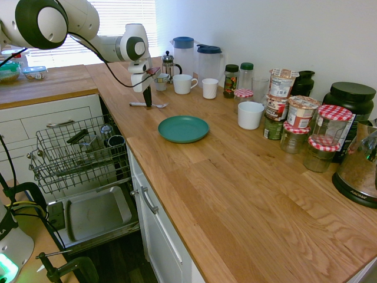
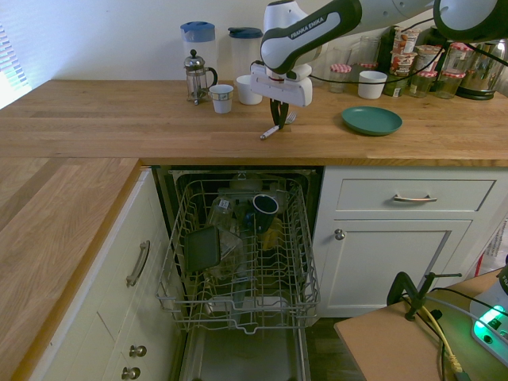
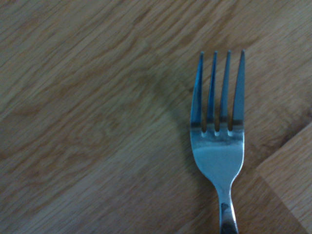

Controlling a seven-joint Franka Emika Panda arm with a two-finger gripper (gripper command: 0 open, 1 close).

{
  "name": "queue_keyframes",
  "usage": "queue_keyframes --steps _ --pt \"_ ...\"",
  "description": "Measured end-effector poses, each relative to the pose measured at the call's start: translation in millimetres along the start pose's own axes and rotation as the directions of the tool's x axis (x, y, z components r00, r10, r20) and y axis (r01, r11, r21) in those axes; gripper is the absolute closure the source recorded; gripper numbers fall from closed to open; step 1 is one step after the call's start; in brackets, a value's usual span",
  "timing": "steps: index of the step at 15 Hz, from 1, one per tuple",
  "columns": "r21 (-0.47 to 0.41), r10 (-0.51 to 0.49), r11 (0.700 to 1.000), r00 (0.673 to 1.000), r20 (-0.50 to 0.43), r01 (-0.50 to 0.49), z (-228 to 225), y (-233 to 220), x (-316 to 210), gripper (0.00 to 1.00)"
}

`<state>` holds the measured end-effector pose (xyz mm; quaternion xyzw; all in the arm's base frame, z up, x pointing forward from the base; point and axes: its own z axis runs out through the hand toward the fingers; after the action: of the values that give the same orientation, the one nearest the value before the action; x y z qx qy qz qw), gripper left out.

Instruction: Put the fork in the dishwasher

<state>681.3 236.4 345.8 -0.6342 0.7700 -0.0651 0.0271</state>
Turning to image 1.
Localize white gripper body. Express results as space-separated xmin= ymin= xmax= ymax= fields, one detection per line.
xmin=128 ymin=60 xmax=154 ymax=94

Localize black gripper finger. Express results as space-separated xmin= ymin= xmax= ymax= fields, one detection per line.
xmin=143 ymin=84 xmax=154 ymax=108

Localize white-handled metal fork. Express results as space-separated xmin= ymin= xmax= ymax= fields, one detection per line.
xmin=128 ymin=101 xmax=170 ymax=109

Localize white robot base green light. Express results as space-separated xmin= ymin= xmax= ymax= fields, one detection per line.
xmin=0 ymin=202 xmax=35 ymax=283

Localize dishwasher door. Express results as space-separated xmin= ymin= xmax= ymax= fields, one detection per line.
xmin=46 ymin=185 xmax=141 ymax=252

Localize patterned paper cup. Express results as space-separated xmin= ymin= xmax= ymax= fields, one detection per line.
xmin=154 ymin=73 xmax=171 ymax=92

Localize glass french press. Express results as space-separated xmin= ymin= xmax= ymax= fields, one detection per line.
xmin=161 ymin=50 xmax=183 ymax=79

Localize large white mug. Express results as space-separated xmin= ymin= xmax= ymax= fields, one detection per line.
xmin=172 ymin=74 xmax=199 ymax=96

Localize green plate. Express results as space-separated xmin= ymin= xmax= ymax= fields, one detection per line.
xmin=157 ymin=115 xmax=210 ymax=144

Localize tall pitcher blue lid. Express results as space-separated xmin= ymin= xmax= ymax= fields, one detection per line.
xmin=171 ymin=36 xmax=196 ymax=81

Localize navy blue mug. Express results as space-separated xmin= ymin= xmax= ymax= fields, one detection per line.
xmin=107 ymin=134 xmax=127 ymax=149

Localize white ribbed cup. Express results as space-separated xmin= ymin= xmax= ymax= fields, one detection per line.
xmin=201 ymin=78 xmax=220 ymax=100

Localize window blinds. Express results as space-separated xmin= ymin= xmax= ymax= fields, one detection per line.
xmin=28 ymin=0 xmax=157 ymax=68

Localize wide pitcher dark lid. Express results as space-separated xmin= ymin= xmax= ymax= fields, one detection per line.
xmin=196 ymin=44 xmax=226 ymax=88

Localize clear glass container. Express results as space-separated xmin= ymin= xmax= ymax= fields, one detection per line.
xmin=78 ymin=133 xmax=102 ymax=153

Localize spice jar black lid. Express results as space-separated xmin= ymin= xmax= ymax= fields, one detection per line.
xmin=223 ymin=64 xmax=240 ymax=99

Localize glass jar red checked lid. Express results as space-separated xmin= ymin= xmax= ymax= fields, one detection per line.
xmin=279 ymin=120 xmax=311 ymax=154
xmin=312 ymin=104 xmax=353 ymax=146
xmin=233 ymin=88 xmax=254 ymax=115
xmin=302 ymin=136 xmax=341 ymax=173

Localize clear bottle green lid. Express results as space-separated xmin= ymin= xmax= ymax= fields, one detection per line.
xmin=239 ymin=62 xmax=255 ymax=91

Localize plain white cup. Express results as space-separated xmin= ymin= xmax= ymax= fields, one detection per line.
xmin=237 ymin=101 xmax=265 ymax=130

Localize food container blue lid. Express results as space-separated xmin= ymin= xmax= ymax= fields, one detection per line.
xmin=22 ymin=65 xmax=48 ymax=81

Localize clear drinking glass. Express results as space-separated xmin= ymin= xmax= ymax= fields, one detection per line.
xmin=251 ymin=77 xmax=270 ymax=104

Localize green labelled can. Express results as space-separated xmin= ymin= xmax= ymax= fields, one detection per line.
xmin=263 ymin=115 xmax=286 ymax=140

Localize red labelled yogurt cup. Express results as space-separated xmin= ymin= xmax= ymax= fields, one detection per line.
xmin=265 ymin=94 xmax=290 ymax=122

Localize white drawer cabinet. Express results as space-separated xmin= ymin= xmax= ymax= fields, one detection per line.
xmin=0 ymin=93 xmax=103 ymax=189

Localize food container green lid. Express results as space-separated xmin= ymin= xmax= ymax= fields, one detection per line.
xmin=0 ymin=61 xmax=22 ymax=84

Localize white labelled yogurt cup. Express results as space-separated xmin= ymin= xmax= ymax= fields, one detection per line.
xmin=269 ymin=68 xmax=300 ymax=98

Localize white cabinet with door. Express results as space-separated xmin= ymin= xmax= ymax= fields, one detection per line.
xmin=126 ymin=144 xmax=204 ymax=283

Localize black C clamp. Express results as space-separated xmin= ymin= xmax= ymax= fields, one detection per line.
xmin=0 ymin=182 xmax=48 ymax=225
xmin=35 ymin=249 xmax=100 ymax=283

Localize red rimmed yogurt cup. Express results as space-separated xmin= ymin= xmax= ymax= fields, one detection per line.
xmin=286 ymin=95 xmax=321 ymax=129

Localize black bottle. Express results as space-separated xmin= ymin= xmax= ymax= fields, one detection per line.
xmin=291 ymin=70 xmax=316 ymax=97

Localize wooden mounting board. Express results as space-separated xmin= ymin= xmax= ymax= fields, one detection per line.
xmin=0 ymin=176 xmax=81 ymax=283

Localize black protein tub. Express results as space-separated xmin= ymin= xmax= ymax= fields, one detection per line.
xmin=322 ymin=81 xmax=377 ymax=163

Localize steel electric kettle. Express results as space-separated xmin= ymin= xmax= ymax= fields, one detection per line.
xmin=332 ymin=119 xmax=377 ymax=209

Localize black camera cable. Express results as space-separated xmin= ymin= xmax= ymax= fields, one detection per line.
xmin=67 ymin=31 xmax=154 ymax=88

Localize metal drawer handle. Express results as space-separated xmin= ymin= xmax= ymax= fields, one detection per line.
xmin=46 ymin=119 xmax=77 ymax=129
xmin=140 ymin=186 xmax=160 ymax=215

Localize grey wire dishwasher rack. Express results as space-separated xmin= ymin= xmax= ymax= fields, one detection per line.
xmin=27 ymin=114 xmax=132 ymax=195

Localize black base cable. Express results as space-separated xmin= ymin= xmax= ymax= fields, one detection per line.
xmin=0 ymin=134 xmax=67 ymax=251

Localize yellow cable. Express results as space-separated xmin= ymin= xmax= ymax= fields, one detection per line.
xmin=4 ymin=200 xmax=42 ymax=209

